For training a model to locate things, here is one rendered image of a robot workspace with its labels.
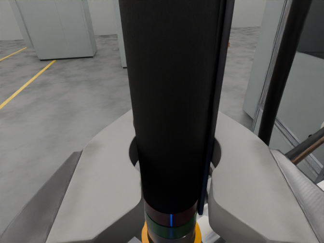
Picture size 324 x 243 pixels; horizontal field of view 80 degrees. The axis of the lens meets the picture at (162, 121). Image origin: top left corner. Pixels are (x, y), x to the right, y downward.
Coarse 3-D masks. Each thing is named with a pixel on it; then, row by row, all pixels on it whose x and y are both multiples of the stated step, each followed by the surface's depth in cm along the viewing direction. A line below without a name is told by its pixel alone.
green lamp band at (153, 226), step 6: (150, 222) 11; (192, 222) 11; (150, 228) 12; (156, 228) 11; (162, 228) 11; (168, 228) 11; (174, 228) 11; (180, 228) 11; (186, 228) 11; (162, 234) 11; (168, 234) 11; (174, 234) 11; (180, 234) 11
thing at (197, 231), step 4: (196, 224) 15; (144, 228) 14; (196, 228) 14; (144, 232) 14; (196, 232) 14; (200, 232) 14; (144, 236) 14; (196, 236) 14; (200, 236) 14; (144, 240) 14; (196, 240) 13; (200, 240) 14
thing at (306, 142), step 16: (304, 0) 10; (288, 16) 11; (304, 16) 11; (288, 32) 11; (288, 48) 12; (288, 64) 12; (272, 80) 13; (272, 96) 14; (272, 112) 14; (272, 128) 15; (304, 144) 24
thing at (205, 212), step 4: (204, 208) 19; (204, 212) 18; (200, 216) 18; (196, 220) 18; (212, 232) 17; (208, 236) 16; (212, 236) 16; (216, 236) 16; (204, 240) 16; (208, 240) 16; (212, 240) 16; (216, 240) 16; (220, 240) 17; (224, 240) 18
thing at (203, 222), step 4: (204, 216) 18; (200, 220) 17; (204, 220) 17; (208, 220) 17; (200, 224) 17; (204, 224) 17; (208, 224) 17; (200, 228) 17; (204, 228) 17; (208, 228) 17; (204, 232) 17; (208, 232) 17; (204, 236) 16
